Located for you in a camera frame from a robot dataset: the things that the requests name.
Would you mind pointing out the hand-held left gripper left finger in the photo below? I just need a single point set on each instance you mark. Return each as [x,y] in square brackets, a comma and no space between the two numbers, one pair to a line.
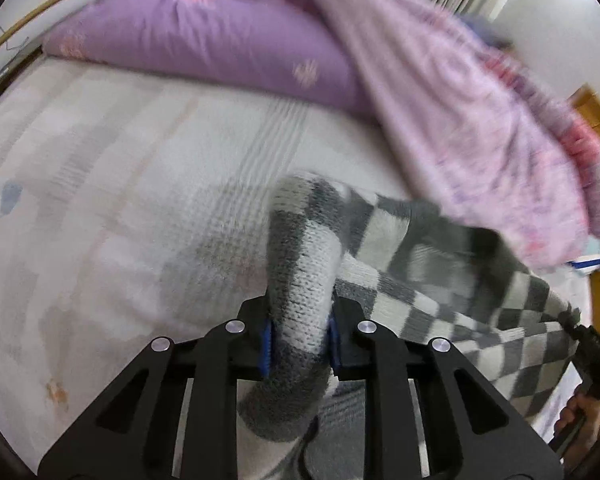
[266,351]

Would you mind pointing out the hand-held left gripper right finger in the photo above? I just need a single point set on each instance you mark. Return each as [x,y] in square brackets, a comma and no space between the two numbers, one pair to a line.
[334,346]

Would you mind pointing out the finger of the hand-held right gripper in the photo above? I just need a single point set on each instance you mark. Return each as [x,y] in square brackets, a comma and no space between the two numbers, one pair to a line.
[570,321]

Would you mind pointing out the grey white checkered knit sweater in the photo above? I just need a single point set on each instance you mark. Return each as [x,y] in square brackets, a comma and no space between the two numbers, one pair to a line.
[305,280]

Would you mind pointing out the person's right hand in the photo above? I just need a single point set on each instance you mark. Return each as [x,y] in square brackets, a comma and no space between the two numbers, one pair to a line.
[582,420]

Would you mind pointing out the blue white packet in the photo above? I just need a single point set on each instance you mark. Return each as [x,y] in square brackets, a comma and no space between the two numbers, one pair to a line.
[589,262]

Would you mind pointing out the white patterned bed sheet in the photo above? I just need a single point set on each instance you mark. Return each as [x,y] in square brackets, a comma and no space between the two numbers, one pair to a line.
[105,200]

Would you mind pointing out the pink floral quilt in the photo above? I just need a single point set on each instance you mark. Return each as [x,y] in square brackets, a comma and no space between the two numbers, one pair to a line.
[460,125]

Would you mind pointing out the purple floral pillow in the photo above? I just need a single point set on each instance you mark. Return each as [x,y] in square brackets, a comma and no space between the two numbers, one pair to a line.
[205,35]

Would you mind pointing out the wooden curved headboard rail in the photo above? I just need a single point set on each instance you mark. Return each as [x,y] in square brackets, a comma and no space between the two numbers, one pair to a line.
[40,10]

